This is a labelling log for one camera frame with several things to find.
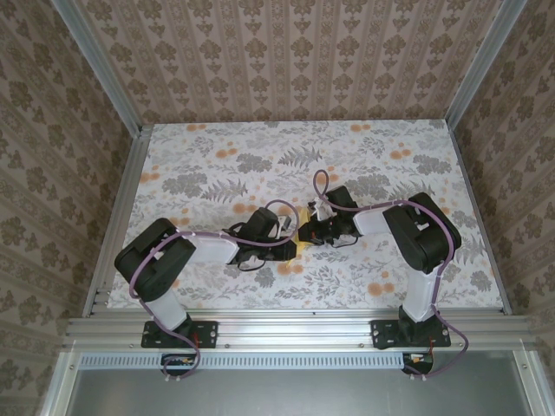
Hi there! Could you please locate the yellow cloth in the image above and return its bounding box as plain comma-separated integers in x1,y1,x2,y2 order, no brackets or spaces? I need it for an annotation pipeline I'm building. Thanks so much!
284,207,316,265

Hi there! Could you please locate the grey sheet metal panel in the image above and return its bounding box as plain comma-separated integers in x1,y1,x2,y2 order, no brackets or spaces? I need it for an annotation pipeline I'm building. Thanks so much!
69,367,533,416

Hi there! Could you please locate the floral patterned table mat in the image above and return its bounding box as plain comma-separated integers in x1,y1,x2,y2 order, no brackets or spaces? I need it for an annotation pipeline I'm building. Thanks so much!
106,122,506,311

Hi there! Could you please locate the thin black right gripper cable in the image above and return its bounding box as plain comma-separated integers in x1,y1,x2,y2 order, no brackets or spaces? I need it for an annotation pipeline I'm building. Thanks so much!
328,232,360,250

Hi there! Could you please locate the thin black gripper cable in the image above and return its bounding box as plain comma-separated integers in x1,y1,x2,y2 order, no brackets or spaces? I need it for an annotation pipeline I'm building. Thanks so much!
237,254,273,274
328,232,360,250

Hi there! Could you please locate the thin black left gripper cable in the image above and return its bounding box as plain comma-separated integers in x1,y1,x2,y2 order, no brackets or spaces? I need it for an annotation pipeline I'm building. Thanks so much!
237,254,273,274

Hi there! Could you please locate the aluminium cross rail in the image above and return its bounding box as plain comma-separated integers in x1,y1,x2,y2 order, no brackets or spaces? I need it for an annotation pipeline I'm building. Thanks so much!
63,315,538,350

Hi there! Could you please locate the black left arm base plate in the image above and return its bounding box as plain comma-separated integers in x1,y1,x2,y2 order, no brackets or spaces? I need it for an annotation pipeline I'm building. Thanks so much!
140,319,219,349

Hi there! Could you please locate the grey slotted cable duct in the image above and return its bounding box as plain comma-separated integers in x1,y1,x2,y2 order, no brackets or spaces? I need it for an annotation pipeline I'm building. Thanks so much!
80,351,515,370

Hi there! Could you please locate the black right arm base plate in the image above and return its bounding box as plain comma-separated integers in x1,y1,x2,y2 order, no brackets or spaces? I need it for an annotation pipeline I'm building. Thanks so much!
370,319,452,351

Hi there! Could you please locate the aluminium table side rail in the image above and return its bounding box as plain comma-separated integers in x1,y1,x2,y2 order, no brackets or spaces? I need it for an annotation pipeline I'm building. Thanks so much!
83,124,153,318
447,120,513,315

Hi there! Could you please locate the black control board with wires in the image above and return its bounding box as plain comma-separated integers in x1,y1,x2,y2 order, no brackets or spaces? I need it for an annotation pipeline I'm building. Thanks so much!
401,353,436,376
160,353,201,377

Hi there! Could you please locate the aluminium corner post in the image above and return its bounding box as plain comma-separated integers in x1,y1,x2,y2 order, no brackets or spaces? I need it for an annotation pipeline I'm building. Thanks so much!
445,0,529,127
55,0,145,136

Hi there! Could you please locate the aluminium lower frame rail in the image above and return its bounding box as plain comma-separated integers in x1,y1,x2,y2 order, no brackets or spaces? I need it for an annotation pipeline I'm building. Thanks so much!
513,349,548,416
41,349,83,416

